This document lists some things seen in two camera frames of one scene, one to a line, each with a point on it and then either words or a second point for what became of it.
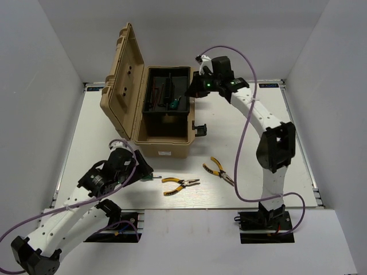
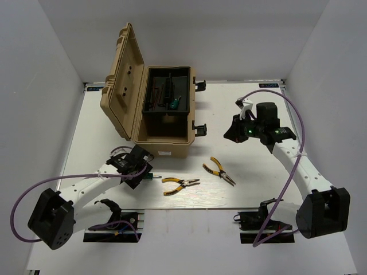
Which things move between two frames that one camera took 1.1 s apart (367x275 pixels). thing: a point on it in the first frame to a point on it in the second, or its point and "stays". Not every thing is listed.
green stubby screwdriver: x=174 y=104 stays
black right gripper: x=195 y=90 to x=234 y=132
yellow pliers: x=184 y=183 stays
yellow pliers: x=221 y=173 stays
